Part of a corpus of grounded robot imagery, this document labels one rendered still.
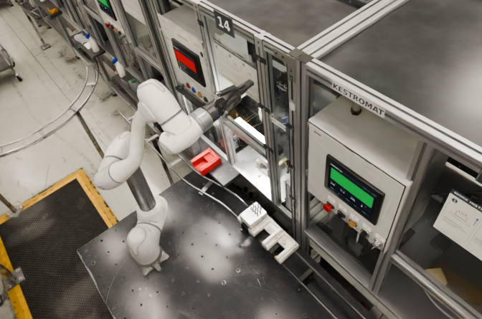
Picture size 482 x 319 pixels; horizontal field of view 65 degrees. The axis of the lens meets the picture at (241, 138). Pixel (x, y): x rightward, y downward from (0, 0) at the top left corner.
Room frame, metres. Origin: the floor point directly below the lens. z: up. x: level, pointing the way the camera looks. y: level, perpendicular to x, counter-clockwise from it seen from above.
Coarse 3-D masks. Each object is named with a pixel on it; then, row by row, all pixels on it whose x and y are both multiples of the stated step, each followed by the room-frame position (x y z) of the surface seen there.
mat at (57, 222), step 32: (64, 192) 2.31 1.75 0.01; (96, 192) 2.24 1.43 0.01; (0, 224) 2.06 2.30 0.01; (32, 224) 2.00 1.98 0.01; (64, 224) 1.94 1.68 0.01; (96, 224) 1.88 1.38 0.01; (0, 256) 1.73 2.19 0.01; (32, 256) 1.68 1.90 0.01; (64, 256) 1.63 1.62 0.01; (32, 288) 1.39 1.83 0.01; (64, 288) 1.35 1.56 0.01; (96, 288) 1.30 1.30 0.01
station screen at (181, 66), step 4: (172, 44) 1.79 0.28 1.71; (176, 48) 1.75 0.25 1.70; (180, 52) 1.73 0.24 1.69; (184, 56) 1.69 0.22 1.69; (188, 56) 1.66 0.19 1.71; (176, 60) 1.79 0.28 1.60; (192, 60) 1.63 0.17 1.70; (180, 64) 1.76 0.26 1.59; (180, 68) 1.78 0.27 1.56; (184, 68) 1.73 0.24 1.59; (188, 68) 1.69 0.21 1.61; (188, 72) 1.70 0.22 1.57; (192, 72) 1.66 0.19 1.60; (196, 72) 1.62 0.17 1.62; (192, 76) 1.67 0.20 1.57; (196, 76) 1.63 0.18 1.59; (196, 80) 1.64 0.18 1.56
